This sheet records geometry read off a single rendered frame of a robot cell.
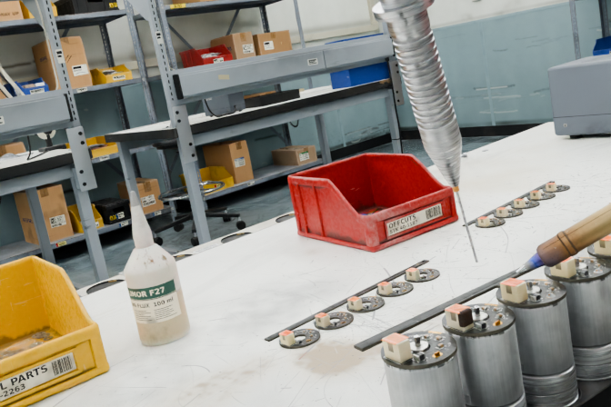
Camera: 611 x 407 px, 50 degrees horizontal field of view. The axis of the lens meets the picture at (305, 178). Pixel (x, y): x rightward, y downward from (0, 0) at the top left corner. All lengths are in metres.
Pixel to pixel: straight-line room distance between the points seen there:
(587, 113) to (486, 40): 4.97
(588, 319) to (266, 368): 0.18
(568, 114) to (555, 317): 0.68
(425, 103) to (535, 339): 0.11
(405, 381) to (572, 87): 0.72
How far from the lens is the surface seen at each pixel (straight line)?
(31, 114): 2.49
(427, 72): 0.18
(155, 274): 0.43
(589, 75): 0.90
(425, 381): 0.22
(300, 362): 0.38
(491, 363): 0.24
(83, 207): 2.61
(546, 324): 0.26
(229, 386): 0.37
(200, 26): 5.35
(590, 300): 0.28
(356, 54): 3.35
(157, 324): 0.44
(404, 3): 0.17
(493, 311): 0.25
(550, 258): 0.22
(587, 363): 0.29
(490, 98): 5.91
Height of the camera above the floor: 0.91
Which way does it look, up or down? 10 degrees down
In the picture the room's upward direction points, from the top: 11 degrees counter-clockwise
